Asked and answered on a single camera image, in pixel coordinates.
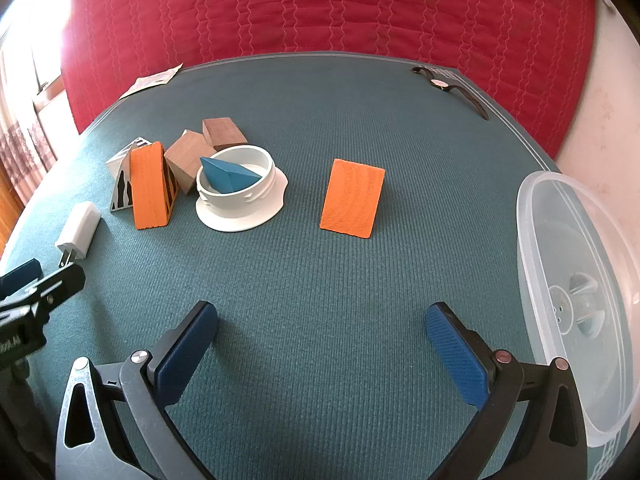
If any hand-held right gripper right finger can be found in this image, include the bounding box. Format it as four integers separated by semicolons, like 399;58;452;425
425;302;588;480

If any dark strap wristwatch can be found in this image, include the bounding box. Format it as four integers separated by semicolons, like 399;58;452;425
411;66;490;122

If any orange tiger striped block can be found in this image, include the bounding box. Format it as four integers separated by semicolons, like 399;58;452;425
130;141;180;231

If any patterned pink curtain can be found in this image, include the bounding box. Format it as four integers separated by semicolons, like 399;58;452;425
0;105;58;211

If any white charger plug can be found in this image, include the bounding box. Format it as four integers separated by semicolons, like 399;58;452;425
54;201;102;268

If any clear plastic container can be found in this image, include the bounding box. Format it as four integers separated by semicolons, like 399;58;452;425
516;170;640;448

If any white round plastic dish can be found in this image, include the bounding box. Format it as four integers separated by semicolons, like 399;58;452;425
195;145;290;233

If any plain orange block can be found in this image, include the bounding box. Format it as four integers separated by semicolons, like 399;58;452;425
319;158;386;240

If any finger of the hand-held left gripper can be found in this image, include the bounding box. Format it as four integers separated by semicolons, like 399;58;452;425
0;263;86;319
0;258;42;297

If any brown wooden block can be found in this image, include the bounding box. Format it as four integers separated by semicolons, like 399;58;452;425
202;117;249;152
164;130;217;196

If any white paper slip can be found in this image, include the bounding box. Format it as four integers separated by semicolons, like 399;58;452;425
119;63;184;100

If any zebra striped triangular block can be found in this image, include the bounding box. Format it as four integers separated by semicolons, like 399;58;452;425
105;137;153;214

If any blue block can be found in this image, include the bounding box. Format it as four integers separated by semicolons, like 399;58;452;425
199;156;266;195

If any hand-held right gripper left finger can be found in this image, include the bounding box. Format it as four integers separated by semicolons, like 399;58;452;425
55;301;219;480

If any red quilted blanket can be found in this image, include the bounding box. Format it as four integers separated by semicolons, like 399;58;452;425
57;0;601;161

